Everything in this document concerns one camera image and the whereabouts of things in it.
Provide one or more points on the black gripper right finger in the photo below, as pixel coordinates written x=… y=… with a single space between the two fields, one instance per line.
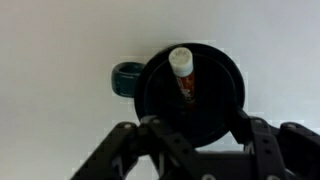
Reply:
x=286 y=153

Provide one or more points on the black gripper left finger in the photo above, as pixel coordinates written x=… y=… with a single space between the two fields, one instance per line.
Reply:
x=133 y=156

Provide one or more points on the dark green enamel cup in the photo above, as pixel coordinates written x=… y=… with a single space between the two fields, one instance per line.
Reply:
x=216 y=100

